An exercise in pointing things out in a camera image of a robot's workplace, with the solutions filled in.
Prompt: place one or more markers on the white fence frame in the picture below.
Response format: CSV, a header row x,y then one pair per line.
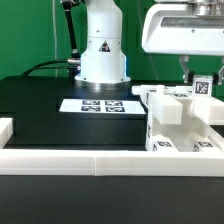
x,y
104,163

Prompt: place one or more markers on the white short tagged block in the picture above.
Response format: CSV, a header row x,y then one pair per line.
x,y
161,143

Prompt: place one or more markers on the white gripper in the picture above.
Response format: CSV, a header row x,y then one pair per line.
x,y
186,29

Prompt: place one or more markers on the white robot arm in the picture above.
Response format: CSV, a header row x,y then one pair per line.
x,y
103,64

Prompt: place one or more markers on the white chair seat part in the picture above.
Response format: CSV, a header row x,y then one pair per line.
x,y
181,134

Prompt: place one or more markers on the white tagged flat board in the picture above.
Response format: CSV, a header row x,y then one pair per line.
x,y
101,106

